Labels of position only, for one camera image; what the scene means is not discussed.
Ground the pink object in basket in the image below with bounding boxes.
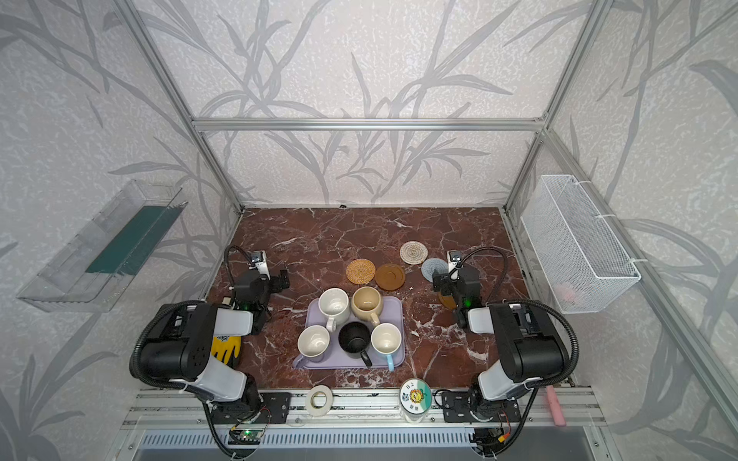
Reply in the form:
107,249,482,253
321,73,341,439
555,282,578,303

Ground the white wire mesh basket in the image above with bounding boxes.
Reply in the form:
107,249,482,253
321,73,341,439
522,175,641,314

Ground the brown wooden coaster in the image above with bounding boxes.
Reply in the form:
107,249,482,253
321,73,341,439
375,263,407,291

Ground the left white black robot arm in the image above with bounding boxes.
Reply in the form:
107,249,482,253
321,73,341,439
129,269,290,410

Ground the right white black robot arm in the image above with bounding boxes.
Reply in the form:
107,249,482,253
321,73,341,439
432,267,580,412

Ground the white mug blue handle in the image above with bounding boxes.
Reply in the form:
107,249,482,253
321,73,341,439
371,323,402,372

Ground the white tape roll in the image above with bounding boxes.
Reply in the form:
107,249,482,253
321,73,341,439
305,385,334,418

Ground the amber brown coaster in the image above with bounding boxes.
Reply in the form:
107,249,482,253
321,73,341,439
438,293,457,310

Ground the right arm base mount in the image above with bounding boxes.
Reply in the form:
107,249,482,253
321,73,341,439
437,389,521,424

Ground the lavender plastic tray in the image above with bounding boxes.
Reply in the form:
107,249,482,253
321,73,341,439
292,295,407,371

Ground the beige mug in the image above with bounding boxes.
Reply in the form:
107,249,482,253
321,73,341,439
351,286,384,327

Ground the grey round coaster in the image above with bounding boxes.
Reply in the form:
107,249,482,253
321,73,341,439
421,257,449,282

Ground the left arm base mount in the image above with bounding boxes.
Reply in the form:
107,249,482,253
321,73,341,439
211,392,291,425

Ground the clear plastic wall bin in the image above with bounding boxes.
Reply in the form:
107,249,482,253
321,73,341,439
17,180,188,313

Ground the yellow work glove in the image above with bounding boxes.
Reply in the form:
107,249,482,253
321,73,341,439
211,336,242,369

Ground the woven cork coaster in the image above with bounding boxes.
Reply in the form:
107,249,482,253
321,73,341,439
346,259,376,285

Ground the beige spiral woven coaster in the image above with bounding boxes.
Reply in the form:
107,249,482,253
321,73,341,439
400,241,429,265

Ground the round lidded container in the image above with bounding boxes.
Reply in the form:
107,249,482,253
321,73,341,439
399,378,434,423

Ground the aluminium front rail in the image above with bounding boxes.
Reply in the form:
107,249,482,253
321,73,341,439
121,387,607,430

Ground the pink purple spatula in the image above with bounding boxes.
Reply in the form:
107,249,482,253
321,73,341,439
546,386,567,428

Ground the black mug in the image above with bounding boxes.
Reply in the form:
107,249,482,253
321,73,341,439
338,322,373,368

